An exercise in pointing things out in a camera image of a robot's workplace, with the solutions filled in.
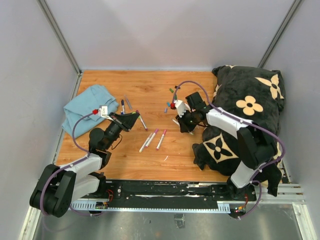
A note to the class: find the purple cap marker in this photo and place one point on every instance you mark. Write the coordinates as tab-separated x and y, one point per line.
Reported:
142	121

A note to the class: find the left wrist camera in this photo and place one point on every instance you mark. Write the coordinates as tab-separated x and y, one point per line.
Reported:
102	111

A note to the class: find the grey clear pen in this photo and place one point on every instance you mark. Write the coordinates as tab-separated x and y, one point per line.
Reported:
128	102

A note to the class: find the pink cap marker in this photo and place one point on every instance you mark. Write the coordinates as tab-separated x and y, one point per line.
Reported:
161	140

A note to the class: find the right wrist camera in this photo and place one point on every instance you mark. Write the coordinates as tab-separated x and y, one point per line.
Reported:
181	107

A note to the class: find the dark blue marker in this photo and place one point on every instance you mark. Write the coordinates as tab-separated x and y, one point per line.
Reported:
123	106

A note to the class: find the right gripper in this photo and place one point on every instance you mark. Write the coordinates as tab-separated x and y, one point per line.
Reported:
184	127

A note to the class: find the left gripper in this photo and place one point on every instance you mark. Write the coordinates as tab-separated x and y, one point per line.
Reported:
125	122

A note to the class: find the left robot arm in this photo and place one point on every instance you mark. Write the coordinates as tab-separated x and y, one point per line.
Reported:
59	186

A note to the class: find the black floral pillow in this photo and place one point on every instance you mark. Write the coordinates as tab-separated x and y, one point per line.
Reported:
251	93

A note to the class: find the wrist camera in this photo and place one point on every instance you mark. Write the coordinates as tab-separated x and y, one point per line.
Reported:
102	111
181	107

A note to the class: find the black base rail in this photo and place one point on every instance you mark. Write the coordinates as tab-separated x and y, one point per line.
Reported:
183	197

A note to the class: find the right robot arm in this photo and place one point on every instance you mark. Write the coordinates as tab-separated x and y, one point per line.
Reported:
257	146

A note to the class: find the light blue cloth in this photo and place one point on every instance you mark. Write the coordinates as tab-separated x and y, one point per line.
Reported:
92	98

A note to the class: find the beige cap marker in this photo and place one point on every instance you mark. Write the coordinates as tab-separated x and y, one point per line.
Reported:
145	142

